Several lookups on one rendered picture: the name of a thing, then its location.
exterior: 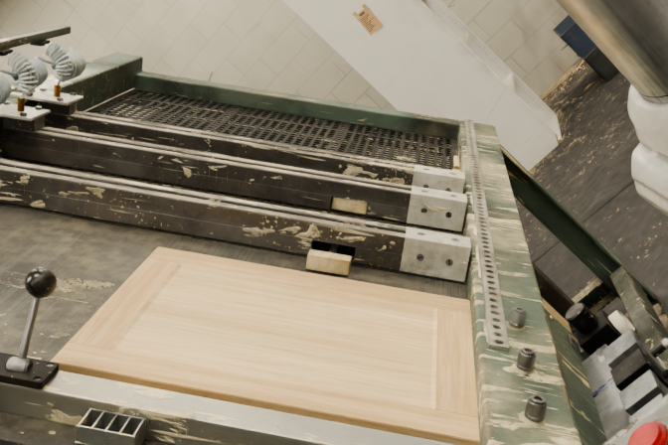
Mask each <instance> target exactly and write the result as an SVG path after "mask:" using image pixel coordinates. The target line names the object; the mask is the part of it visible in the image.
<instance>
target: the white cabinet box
mask: <svg viewBox="0 0 668 445"><path fill-rule="evenodd" d="M283 1H284V2H285V3H286V4H287V5H288V6H289V7H290V8H291V9H292V10H293V11H294V12H295V13H297V14H298V15H299V16H300V17H301V18H302V19H303V20H304V21H305V22H306V23H307V24H308V25H309V26H310V27H311V28H312V29H313V30H314V31H315V32H316V33H317V34H318V35H319V36H320V37H321V38H323V39H324V40H325V41H326V42H327V43H328V44H329V45H330V46H331V47H332V48H333V49H334V50H335V51H336V52H337V53H338V54H339V55H340V56H341V57H342V58H343V59H344V60H345V61H346V62H348V63H349V64H350V65H351V66H352V67H353V68H354V69H355V70H356V71H357V72H358V73H359V74H360V75H361V76H362V77H363V78H364V79H365V80H366V81H367V82H368V83H369V84H370V85H371V86H373V87H374V88H375V89H376V90H377V91H378V92H379V93H380V94H381V95H382V96H383V97H384V98H385V99H386V100H387V101H388V102H389V103H390V104H391V105H392V106H393V107H394V108H395V109H396V110H397V111H404V112H410V113H417V114H423V115H429V116H436V117H442V118H449V119H455V120H459V121H461V120H462V121H464V119H469V120H473V122H474V123H481V124H487V125H494V126H495V129H496V132H497V136H498V140H499V143H500V144H501V145H502V146H503V147H504V148H505V149H506V150H507V151H508V152H509V153H510V154H511V155H512V156H513V157H514V158H515V159H516V160H517V161H518V162H519V163H520V164H521V165H522V166H523V167H524V168H525V169H526V170H527V171H530V170H531V169H532V168H533V167H534V166H535V165H536V164H538V163H539V162H540V161H541V160H542V159H543V158H544V157H546V156H547V155H548V154H549V153H550V152H551V151H552V150H554V149H555V148H556V147H557V146H558V145H559V143H560V142H561V141H563V140H562V135H561V130H560V125H559V121H558V116H557V115H556V113H555V112H554V111H553V110H552V109H551V108H550V107H549V106H548V105H547V104H546V103H545V102H544V101H543V100H542V99H541V98H540V97H539V96H538V95H536V94H535V93H534V92H533V91H532V90H531V89H530V88H529V87H528V86H527V85H526V84H525V83H524V82H523V81H522V80H521V79H520V78H519V77H518V76H517V75H515V74H514V73H513V72H512V71H511V70H510V69H509V68H508V67H507V66H506V65H505V64H504V63H503V62H502V61H501V60H500V59H499V58H498V57H497V56H496V55H495V54H494V53H493V52H492V51H491V50H490V49H489V48H488V47H487V46H486V45H485V44H484V43H483V42H482V41H481V40H480V39H479V38H478V37H477V36H476V35H475V34H474V33H473V32H472V31H471V30H470V29H469V28H468V27H467V26H466V25H465V24H464V23H463V22H462V21H461V20H460V19H459V18H458V17H457V16H456V15H455V14H454V13H453V12H452V11H451V10H450V9H449V8H448V7H447V6H446V5H445V4H444V3H443V2H442V1H441V0H283Z"/></svg>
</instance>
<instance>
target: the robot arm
mask: <svg viewBox="0 0 668 445"><path fill-rule="evenodd" d="M556 1H557V2H558V3H559V4H560V5H561V6H562V8H563V9H564V10H565V11H566V12H567V13H568V14H569V15H570V16H571V17H572V19H573V20H574V21H575V22H576V23H577V24H578V25H579V26H580V27H581V29H582V30H583V31H584V32H585V33H586V34H587V35H588V36H589V38H590V39H591V40H592V41H593V42H594V43H595V44H596V45H597V46H598V48H599V49H600V50H601V51H602V52H603V53H604V54H605V55H606V56H607V58H608V59H609V60H610V61H611V62H612V63H613V64H614V65H615V66H616V67H617V69H618V70H619V71H620V72H621V73H622V74H623V75H624V76H625V77H626V79H627V80H628V81H629V82H630V83H631V86H630V89H629V94H628V103H627V108H628V114H629V117H630V119H631V121H632V122H633V124H634V128H635V131H636V134H637V137H638V139H639V141H640V143H639V144H638V145H637V147H636V148H635V149H634V151H633V153H632V159H631V174H632V179H633V180H634V183H635V188H636V191H637V193H638V194H639V195H640V196H641V197H642V198H643V199H644V200H646V201H647V202H648V203H650V204H651V205H652V206H654V207H655V208H657V209H658V210H659V211H661V212H662V213H664V214H665V215H666V216H668V0H556Z"/></svg>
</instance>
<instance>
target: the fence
mask: <svg viewBox="0 0 668 445"><path fill-rule="evenodd" d="M89 408H94V409H99V410H105V411H110V412H115V413H120V414H126V415H131V416H136V417H141V418H146V426H145V439H147V440H152V441H158V442H163V443H168V444H173V445H455V444H450V443H444V442H439V441H434V440H428V439H423V438H418V437H412V436H408V435H403V434H397V433H392V432H387V431H381V430H376V429H371V428H365V427H360V426H354V425H349V424H344V423H338V422H333V421H328V420H322V419H317V418H312V417H306V416H301V415H296V414H290V413H285V412H280V411H274V410H269V409H264V408H258V407H253V406H248V405H242V404H237V403H232V402H226V401H221V400H216V399H211V398H206V397H201V396H195V395H190V394H185V393H179V392H174V391H169V390H163V389H158V388H152V387H147V386H142V385H136V384H131V383H126V382H120V381H115V380H110V379H104V378H99V377H94V376H88V375H83V374H78V373H72V372H67V371H58V372H57V373H56V374H55V375H54V376H53V377H52V378H51V379H50V381H49V382H48V383H47V384H46V385H45V386H44V387H43V388H42V389H35V388H30V387H26V386H21V385H15V384H10V383H5V382H0V411H3V412H8V413H13V414H18V415H24V416H29V417H34V418H39V419H44V420H50V421H55V422H60V423H65V424H70V425H74V426H76V425H77V424H79V423H80V422H81V420H82V419H83V418H84V416H85V415H86V413H87V412H88V409H89Z"/></svg>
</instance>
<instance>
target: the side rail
mask: <svg viewBox="0 0 668 445"><path fill-rule="evenodd" d="M135 76H136V79H135V87H134V89H140V90H146V91H153V92H159V93H165V94H172V95H178V96H184V97H191V98H197V99H204V100H210V101H215V102H222V103H228V104H234V105H241V106H247V107H253V108H260V109H266V110H272V111H279V112H285V113H292V114H298V115H304V116H311V117H317V118H323V119H330V120H336V121H342V122H349V123H355V124H362V125H368V126H374V127H381V128H387V129H393V130H400V131H406V132H411V133H418V134H424V135H430V136H437V137H443V138H450V139H456V135H457V129H458V127H459V120H455V119H449V118H442V117H436V116H429V115H423V114H417V113H410V112H404V111H397V110H391V109H385V108H379V107H372V106H366V105H360V104H353V103H347V102H340V101H334V100H327V99H321V98H315V97H308V96H302V95H295V94H289V93H282V92H276V91H269V90H263V89H257V88H250V87H244V86H237V85H231V84H224V83H218V82H211V81H205V80H199V79H192V78H186V77H179V76H173V75H167V74H156V73H149V72H142V73H139V74H136V75H135ZM456 140H457V139H456Z"/></svg>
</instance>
